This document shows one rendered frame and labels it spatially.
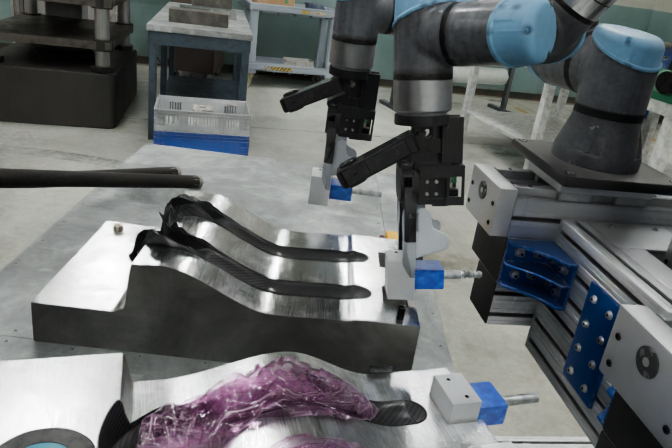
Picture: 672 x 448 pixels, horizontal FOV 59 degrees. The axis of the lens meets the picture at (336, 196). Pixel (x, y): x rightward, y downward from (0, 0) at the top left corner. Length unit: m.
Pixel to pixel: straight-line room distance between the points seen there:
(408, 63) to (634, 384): 0.44
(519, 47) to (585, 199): 0.50
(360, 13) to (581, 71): 0.40
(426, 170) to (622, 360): 0.31
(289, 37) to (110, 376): 6.63
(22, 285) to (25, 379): 0.39
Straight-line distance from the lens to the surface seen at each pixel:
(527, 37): 0.67
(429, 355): 0.90
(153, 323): 0.82
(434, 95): 0.74
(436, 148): 0.77
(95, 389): 0.63
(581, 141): 1.11
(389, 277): 0.80
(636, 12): 8.77
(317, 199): 1.06
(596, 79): 1.10
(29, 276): 1.04
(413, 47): 0.74
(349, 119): 1.02
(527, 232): 1.09
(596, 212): 1.14
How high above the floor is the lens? 1.30
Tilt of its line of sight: 21 degrees down
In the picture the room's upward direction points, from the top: 8 degrees clockwise
